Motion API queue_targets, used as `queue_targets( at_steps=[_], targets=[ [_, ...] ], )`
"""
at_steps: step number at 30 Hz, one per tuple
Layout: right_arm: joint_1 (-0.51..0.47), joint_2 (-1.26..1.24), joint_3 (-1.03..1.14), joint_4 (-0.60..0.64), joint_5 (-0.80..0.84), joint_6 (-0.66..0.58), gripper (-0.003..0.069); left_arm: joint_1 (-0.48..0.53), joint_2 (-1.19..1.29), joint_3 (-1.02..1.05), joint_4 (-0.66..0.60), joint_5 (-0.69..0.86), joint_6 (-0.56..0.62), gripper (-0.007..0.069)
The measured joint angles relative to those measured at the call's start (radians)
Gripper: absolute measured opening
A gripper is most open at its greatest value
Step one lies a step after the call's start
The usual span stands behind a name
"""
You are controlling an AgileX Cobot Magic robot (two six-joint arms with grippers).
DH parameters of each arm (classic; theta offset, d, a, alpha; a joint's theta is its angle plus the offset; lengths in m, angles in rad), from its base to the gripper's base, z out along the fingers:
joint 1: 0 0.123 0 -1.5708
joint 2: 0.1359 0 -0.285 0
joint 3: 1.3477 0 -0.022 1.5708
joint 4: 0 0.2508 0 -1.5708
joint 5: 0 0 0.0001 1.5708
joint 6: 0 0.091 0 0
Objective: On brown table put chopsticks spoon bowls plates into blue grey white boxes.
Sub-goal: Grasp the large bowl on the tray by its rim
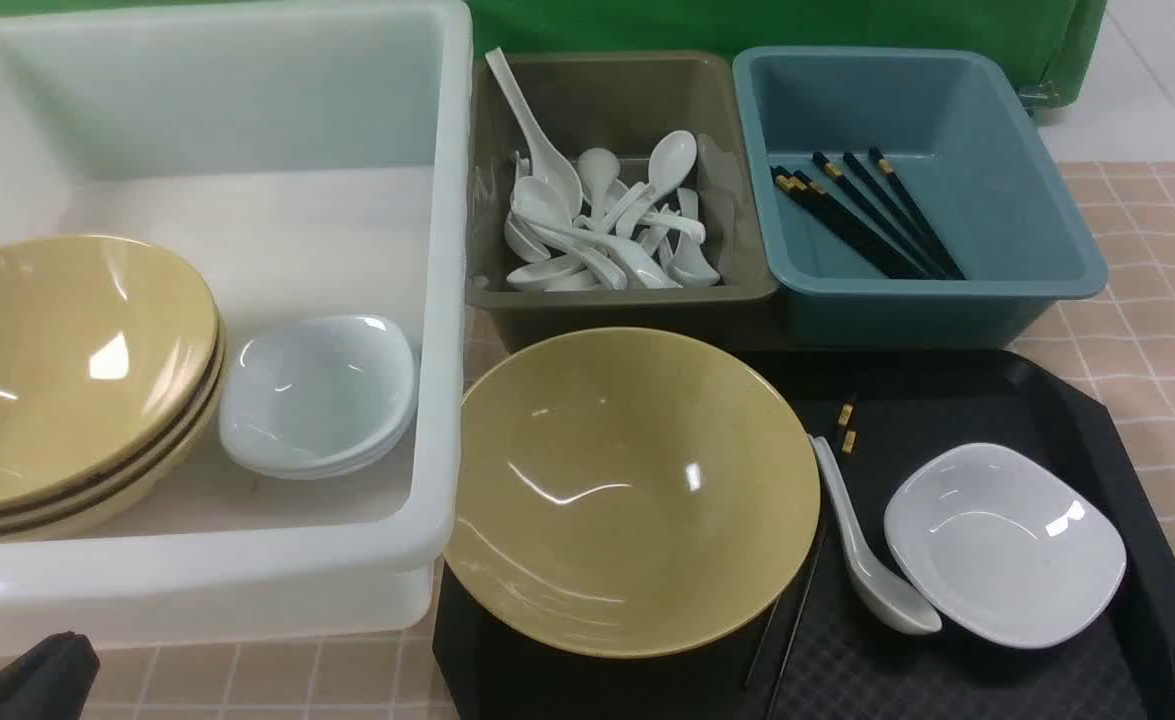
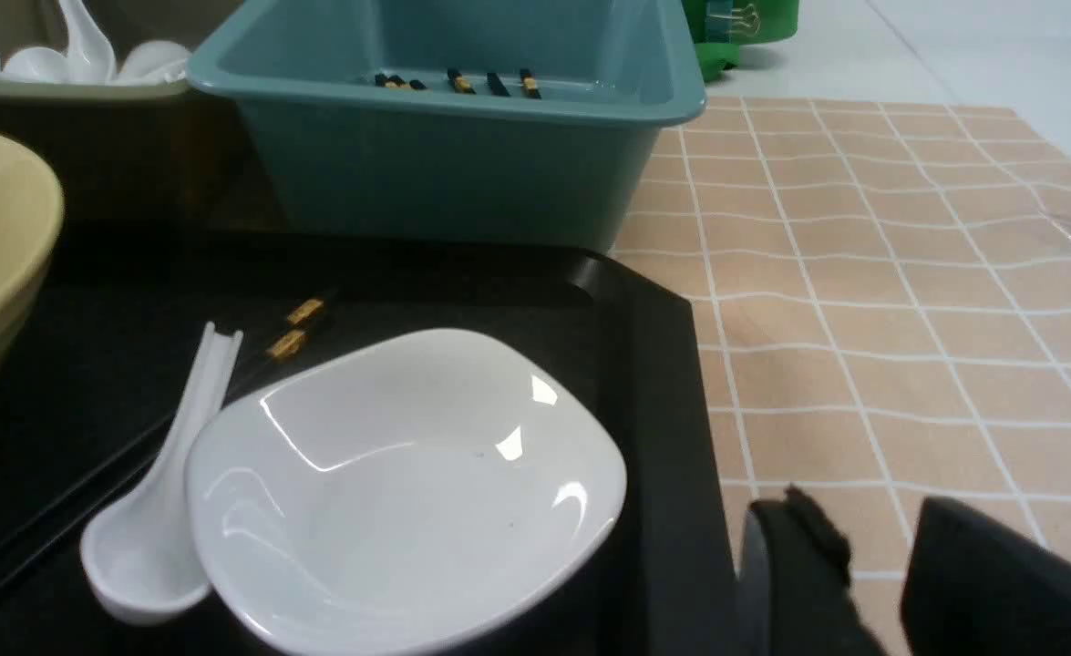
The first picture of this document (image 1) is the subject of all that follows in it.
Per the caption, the top stacked white dish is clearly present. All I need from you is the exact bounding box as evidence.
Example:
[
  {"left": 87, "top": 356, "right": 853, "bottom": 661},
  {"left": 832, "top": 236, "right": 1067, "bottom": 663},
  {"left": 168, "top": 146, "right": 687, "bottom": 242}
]
[{"left": 220, "top": 315, "right": 418, "bottom": 470}]

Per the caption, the black chopstick gold tip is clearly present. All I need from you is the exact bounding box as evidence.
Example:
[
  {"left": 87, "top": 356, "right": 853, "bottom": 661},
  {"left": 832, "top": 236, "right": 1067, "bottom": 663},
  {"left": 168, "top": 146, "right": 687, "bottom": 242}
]
[
  {"left": 763, "top": 430, "right": 858, "bottom": 716},
  {"left": 741, "top": 391, "right": 858, "bottom": 698}
]

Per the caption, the metal clamp on backdrop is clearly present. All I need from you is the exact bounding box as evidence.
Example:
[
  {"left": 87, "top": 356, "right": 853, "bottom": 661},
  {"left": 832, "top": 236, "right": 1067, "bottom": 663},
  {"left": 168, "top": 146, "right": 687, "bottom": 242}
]
[{"left": 1015, "top": 81, "right": 1061, "bottom": 113}]

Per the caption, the white ceramic soup spoon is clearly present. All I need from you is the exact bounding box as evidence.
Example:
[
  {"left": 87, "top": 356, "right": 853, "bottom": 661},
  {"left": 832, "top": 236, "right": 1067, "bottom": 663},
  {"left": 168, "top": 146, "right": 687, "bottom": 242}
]
[{"left": 810, "top": 436, "right": 942, "bottom": 635}]

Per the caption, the bottom stacked yellow bowl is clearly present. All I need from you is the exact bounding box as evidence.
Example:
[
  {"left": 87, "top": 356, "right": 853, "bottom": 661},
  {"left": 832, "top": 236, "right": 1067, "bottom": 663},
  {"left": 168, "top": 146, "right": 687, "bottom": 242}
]
[{"left": 0, "top": 359, "right": 224, "bottom": 543}]

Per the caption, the black chopstick in bin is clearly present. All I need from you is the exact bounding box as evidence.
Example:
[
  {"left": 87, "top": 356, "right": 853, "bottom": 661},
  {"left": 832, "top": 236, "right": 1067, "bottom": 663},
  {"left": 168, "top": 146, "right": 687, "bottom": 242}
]
[
  {"left": 842, "top": 152, "right": 954, "bottom": 281},
  {"left": 812, "top": 152, "right": 951, "bottom": 280},
  {"left": 791, "top": 170, "right": 934, "bottom": 281},
  {"left": 773, "top": 173, "right": 921, "bottom": 281},
  {"left": 870, "top": 146, "right": 966, "bottom": 281}
]

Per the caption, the top stacked yellow bowl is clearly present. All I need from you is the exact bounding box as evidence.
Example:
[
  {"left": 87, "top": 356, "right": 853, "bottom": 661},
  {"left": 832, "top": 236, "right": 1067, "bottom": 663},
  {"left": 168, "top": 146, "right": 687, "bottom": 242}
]
[{"left": 0, "top": 234, "right": 220, "bottom": 510}]

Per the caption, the stacked yellow bowl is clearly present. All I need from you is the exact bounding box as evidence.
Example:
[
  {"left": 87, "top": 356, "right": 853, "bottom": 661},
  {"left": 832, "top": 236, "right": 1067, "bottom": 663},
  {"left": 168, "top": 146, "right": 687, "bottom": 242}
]
[
  {"left": 0, "top": 359, "right": 224, "bottom": 543},
  {"left": 0, "top": 234, "right": 220, "bottom": 510},
  {"left": 0, "top": 319, "right": 226, "bottom": 533}
]

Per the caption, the middle stacked yellow bowl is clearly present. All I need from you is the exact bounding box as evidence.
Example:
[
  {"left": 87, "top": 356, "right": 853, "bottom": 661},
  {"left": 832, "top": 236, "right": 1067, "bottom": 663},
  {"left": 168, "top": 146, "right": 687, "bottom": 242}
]
[{"left": 0, "top": 319, "right": 226, "bottom": 533}]

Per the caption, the green cloth backdrop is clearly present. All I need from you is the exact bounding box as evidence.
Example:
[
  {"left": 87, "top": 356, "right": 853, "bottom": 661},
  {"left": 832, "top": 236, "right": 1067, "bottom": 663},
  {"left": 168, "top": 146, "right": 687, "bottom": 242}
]
[{"left": 0, "top": 0, "right": 1110, "bottom": 108}]

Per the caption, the tall leaning white spoon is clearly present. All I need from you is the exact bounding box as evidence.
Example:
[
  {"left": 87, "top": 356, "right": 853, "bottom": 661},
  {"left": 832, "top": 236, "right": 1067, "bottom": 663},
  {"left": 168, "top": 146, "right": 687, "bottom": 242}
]
[{"left": 485, "top": 47, "right": 584, "bottom": 218}]

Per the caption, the white spoon centre long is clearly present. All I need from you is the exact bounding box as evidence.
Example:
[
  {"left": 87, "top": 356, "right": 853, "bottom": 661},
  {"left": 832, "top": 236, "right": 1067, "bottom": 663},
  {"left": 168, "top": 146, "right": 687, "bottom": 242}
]
[{"left": 511, "top": 176, "right": 627, "bottom": 290}]

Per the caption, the olive green plastic bin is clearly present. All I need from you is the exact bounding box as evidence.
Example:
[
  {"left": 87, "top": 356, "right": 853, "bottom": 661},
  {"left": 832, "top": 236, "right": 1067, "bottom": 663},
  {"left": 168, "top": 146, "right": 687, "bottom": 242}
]
[{"left": 465, "top": 51, "right": 787, "bottom": 352}]

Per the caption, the yellow noodle bowl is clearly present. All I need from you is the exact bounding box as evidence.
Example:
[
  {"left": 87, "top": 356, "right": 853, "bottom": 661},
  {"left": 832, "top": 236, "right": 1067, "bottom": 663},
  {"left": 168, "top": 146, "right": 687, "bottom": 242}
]
[{"left": 444, "top": 327, "right": 823, "bottom": 659}]

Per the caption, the white square side dish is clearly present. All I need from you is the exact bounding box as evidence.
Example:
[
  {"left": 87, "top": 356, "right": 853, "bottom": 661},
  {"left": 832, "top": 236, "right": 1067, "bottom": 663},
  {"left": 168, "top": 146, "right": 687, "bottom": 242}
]
[{"left": 882, "top": 442, "right": 1127, "bottom": 650}]

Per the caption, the white spoon small round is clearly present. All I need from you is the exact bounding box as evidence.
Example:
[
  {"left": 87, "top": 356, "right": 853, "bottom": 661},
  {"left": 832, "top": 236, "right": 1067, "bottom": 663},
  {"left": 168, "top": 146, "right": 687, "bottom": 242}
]
[{"left": 577, "top": 147, "right": 622, "bottom": 224}]

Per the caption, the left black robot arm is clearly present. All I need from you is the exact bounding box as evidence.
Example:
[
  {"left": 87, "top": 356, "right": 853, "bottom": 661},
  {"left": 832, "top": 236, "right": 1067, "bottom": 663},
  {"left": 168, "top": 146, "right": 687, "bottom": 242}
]
[{"left": 0, "top": 632, "right": 101, "bottom": 719}]

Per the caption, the white spoon front left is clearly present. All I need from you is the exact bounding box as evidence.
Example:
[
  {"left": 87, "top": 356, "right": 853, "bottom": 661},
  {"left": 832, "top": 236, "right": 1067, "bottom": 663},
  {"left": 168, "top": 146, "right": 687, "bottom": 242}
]
[{"left": 506, "top": 254, "right": 586, "bottom": 292}]

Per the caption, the white spoon right side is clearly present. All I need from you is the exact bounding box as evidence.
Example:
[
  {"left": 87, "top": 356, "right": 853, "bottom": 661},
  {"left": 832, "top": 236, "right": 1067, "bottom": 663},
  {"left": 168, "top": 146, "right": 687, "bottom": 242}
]
[{"left": 669, "top": 187, "right": 721, "bottom": 288}]

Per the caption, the black plastic serving tray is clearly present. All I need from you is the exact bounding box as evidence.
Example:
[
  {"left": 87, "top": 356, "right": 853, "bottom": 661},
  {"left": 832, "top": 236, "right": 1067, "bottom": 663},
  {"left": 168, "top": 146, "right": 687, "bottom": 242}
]
[{"left": 434, "top": 350, "right": 1175, "bottom": 719}]

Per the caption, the white spoon upright bowl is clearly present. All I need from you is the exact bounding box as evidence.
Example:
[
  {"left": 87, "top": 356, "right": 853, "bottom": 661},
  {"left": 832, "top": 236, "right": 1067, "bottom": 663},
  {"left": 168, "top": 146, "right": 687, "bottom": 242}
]
[{"left": 615, "top": 129, "right": 698, "bottom": 240}]

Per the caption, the teal blue plastic bin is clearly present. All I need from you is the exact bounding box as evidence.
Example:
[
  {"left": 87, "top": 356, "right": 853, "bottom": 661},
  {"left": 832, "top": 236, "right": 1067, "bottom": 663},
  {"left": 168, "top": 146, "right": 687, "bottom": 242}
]
[{"left": 732, "top": 46, "right": 1108, "bottom": 348}]

